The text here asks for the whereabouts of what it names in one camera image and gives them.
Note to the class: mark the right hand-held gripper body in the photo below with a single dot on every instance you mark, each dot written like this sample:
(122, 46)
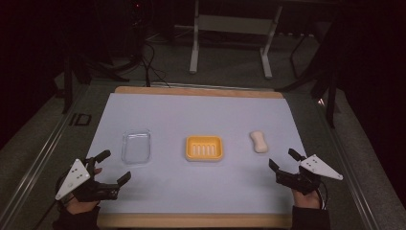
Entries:
(320, 167)

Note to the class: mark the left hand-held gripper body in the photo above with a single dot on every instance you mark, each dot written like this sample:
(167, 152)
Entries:
(72, 179)

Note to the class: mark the beige soap bar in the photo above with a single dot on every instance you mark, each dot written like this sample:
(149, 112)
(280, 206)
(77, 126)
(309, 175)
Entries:
(259, 142)

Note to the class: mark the clear plastic soap box lid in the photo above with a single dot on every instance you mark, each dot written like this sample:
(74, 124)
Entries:
(136, 147)

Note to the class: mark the yellow soap dish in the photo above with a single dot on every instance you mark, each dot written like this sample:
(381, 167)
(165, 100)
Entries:
(204, 148)

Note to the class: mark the person's left hand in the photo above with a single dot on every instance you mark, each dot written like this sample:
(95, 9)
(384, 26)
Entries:
(79, 207)

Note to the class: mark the person's right hand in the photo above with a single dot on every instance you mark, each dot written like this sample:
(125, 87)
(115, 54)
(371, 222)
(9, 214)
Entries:
(307, 200)

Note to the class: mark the black tripod stand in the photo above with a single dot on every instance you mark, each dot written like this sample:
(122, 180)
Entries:
(332, 96)
(67, 83)

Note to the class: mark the pale blue table mat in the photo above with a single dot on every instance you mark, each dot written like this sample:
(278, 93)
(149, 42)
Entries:
(198, 188)

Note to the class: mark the wooden table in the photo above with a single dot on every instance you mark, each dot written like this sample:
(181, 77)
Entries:
(191, 221)

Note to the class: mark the black equipment stand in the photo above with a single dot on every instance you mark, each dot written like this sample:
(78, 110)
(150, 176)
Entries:
(137, 28)

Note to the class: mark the metal floor rail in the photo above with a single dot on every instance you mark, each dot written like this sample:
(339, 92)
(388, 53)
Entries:
(354, 188)
(38, 163)

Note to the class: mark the white metal table frame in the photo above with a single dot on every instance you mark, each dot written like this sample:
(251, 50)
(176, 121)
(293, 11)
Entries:
(234, 24)

